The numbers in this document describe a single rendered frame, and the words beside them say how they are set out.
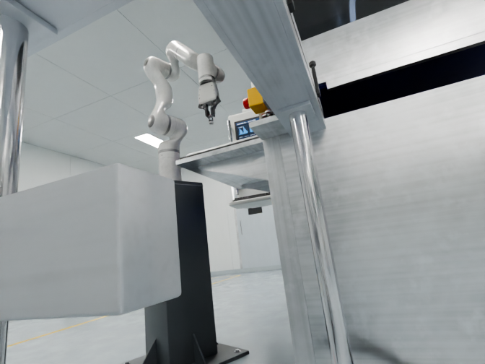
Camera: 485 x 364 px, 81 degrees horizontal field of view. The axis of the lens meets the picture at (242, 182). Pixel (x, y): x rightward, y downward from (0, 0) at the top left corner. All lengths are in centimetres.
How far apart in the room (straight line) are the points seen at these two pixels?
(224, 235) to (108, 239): 705
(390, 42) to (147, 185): 102
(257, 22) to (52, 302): 49
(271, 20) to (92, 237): 45
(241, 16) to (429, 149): 70
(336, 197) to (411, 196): 21
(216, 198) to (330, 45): 652
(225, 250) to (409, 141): 651
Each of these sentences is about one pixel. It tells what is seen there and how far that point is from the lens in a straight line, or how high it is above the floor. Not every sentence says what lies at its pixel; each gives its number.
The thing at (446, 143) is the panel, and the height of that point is 70.
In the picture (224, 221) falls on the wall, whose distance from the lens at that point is 729.
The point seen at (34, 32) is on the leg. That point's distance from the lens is 59.
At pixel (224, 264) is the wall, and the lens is 731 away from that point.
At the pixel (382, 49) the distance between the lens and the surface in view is 116.
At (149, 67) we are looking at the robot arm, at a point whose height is 157.
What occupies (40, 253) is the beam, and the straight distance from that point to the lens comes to 32.
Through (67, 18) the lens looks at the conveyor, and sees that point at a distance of 57.
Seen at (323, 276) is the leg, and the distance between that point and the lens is 76.
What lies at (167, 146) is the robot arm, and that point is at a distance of 162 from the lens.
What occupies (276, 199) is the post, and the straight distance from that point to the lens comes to 102.
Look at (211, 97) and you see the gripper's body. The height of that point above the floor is 121.
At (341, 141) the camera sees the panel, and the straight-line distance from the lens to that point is 102.
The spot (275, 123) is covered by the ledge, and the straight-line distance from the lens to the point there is 96.
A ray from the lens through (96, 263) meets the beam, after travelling 26.
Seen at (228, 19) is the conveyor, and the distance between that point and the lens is 55.
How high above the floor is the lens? 46
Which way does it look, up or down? 14 degrees up
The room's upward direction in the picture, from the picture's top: 7 degrees counter-clockwise
